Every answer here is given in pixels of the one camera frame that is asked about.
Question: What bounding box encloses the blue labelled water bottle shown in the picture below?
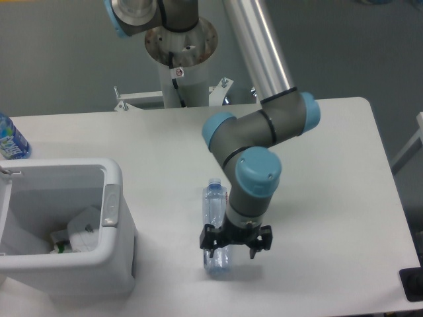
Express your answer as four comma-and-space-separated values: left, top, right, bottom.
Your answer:
1, 113, 31, 160

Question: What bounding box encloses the black clamp at table edge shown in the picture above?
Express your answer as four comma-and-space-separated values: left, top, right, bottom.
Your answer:
399, 267, 422, 302

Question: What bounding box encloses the white plastic trash can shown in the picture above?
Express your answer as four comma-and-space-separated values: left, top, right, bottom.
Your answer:
1, 158, 137, 296

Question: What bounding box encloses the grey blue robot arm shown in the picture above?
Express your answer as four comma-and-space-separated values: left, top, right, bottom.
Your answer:
104, 1, 321, 256

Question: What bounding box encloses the black cable on pedestal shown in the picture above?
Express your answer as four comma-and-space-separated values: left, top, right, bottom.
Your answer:
167, 51, 187, 108

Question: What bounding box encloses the clear plastic bottle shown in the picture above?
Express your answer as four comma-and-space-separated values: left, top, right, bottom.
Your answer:
202, 178, 233, 278

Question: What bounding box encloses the white frame at right edge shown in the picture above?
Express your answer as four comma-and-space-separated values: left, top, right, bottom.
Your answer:
391, 112, 422, 175

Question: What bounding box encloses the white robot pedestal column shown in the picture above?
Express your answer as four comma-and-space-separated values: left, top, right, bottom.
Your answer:
145, 17, 218, 108

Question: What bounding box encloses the trash inside the can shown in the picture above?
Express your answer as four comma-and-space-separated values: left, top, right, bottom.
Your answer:
50, 229, 73, 254

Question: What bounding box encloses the white metal table bracket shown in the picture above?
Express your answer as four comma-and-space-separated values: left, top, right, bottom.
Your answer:
114, 77, 234, 112

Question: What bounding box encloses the white paper wrapper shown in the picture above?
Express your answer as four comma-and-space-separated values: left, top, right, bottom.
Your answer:
67, 206, 100, 252

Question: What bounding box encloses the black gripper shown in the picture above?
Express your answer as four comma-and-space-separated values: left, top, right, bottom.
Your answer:
200, 215, 273, 259

